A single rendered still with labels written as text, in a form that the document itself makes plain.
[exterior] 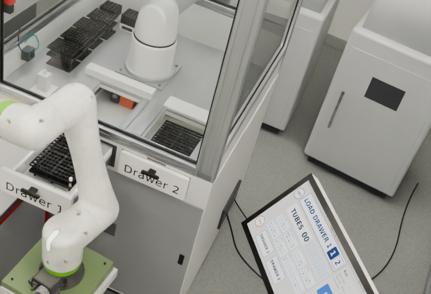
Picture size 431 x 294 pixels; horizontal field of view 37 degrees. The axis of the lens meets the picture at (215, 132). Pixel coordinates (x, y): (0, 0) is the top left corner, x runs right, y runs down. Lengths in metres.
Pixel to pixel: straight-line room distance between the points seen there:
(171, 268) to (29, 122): 1.23
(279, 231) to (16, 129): 0.92
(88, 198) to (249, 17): 0.76
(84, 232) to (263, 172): 2.10
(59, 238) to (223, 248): 1.60
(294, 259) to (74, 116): 0.83
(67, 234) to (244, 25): 0.85
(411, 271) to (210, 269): 1.17
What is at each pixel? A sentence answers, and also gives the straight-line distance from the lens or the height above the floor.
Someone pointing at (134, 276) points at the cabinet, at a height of 0.23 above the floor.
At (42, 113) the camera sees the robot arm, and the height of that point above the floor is 1.43.
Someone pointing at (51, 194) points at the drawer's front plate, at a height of 0.91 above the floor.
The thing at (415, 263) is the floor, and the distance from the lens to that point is 3.89.
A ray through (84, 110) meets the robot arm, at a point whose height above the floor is 1.40.
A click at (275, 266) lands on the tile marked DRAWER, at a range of 2.13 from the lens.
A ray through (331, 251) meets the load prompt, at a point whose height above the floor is 1.16.
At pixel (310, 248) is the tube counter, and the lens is 2.08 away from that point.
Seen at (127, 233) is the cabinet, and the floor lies 0.48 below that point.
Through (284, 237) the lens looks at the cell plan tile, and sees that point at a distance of 2.15.
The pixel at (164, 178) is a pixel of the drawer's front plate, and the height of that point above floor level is 0.89.
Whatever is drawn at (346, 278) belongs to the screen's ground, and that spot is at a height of 1.16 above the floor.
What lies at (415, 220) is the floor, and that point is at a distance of 4.15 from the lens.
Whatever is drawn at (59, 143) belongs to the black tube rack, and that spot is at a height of 0.90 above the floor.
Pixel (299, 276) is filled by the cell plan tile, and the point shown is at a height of 1.05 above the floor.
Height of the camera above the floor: 2.58
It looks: 38 degrees down
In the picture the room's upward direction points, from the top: 15 degrees clockwise
